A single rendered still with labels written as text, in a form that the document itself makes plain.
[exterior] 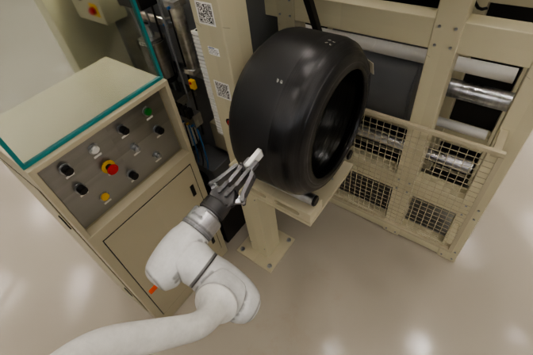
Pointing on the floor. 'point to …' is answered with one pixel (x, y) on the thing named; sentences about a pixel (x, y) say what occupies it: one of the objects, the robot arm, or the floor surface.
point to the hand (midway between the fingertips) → (254, 160)
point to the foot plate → (264, 255)
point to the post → (228, 60)
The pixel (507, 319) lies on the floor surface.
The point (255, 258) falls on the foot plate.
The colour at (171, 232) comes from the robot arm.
